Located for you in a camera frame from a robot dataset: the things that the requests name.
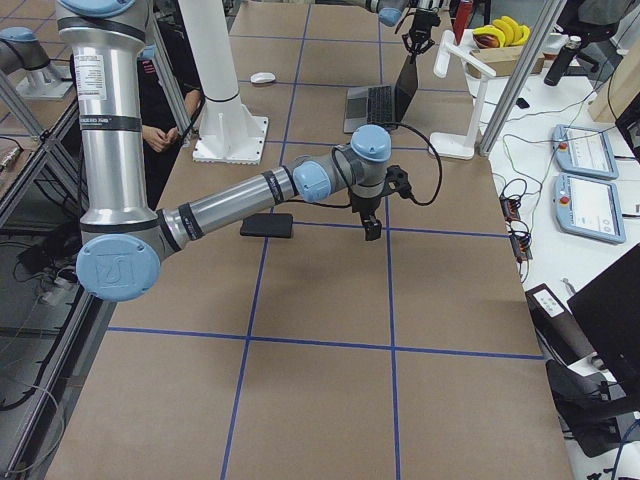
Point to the aluminium frame post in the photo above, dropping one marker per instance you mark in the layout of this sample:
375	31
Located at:
548	16

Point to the red bottle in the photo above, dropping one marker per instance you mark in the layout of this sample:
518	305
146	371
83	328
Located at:
464	10

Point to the yellow bananas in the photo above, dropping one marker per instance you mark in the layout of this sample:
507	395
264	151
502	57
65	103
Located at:
502	32

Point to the cardboard box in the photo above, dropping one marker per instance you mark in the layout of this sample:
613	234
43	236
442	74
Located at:
502	60

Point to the seated person's hands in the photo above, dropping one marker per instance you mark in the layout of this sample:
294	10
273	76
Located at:
159	140

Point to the black mouse pad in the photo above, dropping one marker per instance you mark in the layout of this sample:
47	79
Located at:
268	225

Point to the far blue teach pendant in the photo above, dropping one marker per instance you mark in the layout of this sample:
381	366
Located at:
584	151

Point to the white computer mouse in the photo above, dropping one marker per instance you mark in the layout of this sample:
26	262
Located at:
259	78

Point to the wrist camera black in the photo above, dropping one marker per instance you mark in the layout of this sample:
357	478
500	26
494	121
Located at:
397	181

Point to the blue teach pendant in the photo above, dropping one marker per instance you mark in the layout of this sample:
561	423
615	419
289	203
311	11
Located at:
584	151
588	207

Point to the black water bottle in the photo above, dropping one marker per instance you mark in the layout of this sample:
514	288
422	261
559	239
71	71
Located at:
561	63

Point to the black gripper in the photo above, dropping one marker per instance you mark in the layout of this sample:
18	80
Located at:
421	24
364	206

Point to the white camera post with base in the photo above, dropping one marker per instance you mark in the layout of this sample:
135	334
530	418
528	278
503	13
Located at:
228	132

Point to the grey laptop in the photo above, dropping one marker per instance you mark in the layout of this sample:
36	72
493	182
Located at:
381	105

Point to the black monitor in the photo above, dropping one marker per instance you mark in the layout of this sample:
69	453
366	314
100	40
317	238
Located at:
607	311

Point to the near blue teach pendant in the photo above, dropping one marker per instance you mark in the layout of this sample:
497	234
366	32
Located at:
588	207

